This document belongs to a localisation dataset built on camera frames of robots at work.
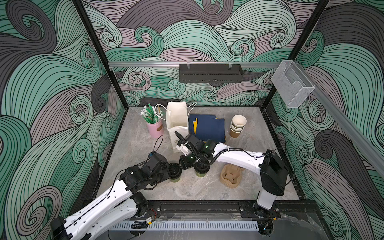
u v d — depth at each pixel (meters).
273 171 0.44
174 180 0.81
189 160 0.69
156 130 0.96
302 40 0.82
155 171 0.56
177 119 0.99
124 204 0.60
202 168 0.76
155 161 0.55
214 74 0.95
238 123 0.94
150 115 0.95
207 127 1.01
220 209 0.74
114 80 1.03
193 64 0.96
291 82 0.79
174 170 0.74
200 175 0.80
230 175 0.81
